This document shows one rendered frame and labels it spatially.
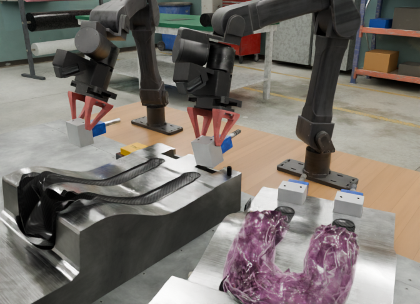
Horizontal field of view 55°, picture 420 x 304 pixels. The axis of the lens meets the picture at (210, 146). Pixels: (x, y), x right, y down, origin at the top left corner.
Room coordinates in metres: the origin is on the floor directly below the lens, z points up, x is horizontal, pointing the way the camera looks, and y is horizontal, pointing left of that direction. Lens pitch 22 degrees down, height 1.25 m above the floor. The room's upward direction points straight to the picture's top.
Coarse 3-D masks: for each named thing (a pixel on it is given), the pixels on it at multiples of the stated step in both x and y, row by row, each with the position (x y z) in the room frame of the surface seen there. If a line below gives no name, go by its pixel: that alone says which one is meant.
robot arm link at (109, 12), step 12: (120, 0) 1.05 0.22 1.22; (132, 0) 1.10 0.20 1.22; (144, 0) 1.17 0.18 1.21; (156, 0) 1.23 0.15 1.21; (96, 12) 0.97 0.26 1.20; (108, 12) 0.96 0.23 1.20; (120, 12) 0.97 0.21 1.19; (132, 12) 1.09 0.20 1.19; (156, 12) 1.22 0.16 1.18; (108, 24) 0.95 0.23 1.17; (156, 24) 1.22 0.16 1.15
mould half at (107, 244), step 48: (96, 192) 0.62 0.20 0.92; (144, 192) 0.68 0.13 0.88; (192, 192) 0.67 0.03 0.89; (240, 192) 0.75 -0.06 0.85; (0, 240) 0.56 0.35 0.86; (96, 240) 0.49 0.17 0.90; (144, 240) 0.56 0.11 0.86; (0, 288) 0.44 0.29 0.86; (48, 288) 0.44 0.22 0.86; (96, 288) 0.49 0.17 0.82
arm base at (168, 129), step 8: (152, 112) 1.28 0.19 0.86; (160, 112) 1.29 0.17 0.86; (136, 120) 1.35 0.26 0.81; (144, 120) 1.35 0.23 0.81; (152, 120) 1.28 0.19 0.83; (160, 120) 1.29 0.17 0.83; (152, 128) 1.28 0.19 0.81; (160, 128) 1.27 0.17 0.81; (168, 128) 1.27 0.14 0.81; (176, 128) 1.27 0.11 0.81
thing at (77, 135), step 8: (72, 120) 0.89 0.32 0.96; (80, 120) 0.89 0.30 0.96; (112, 120) 0.95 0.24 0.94; (120, 120) 0.96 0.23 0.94; (72, 128) 0.86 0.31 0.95; (80, 128) 0.86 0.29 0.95; (96, 128) 0.89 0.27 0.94; (104, 128) 0.91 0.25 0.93; (72, 136) 0.87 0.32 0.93; (80, 136) 0.85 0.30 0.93; (88, 136) 0.87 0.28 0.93; (80, 144) 0.85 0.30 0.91; (88, 144) 0.87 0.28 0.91
